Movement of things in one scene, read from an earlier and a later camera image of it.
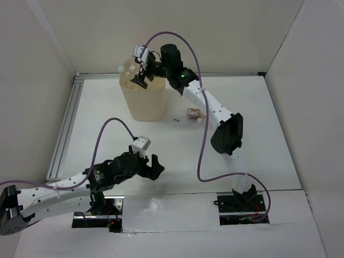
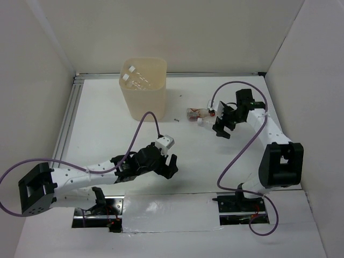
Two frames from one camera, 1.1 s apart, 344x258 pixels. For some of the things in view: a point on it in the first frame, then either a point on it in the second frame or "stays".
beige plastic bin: [146, 104] stays
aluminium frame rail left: [59, 156] stays
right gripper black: [139, 79] -> [220, 128]
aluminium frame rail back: [79, 75] stays
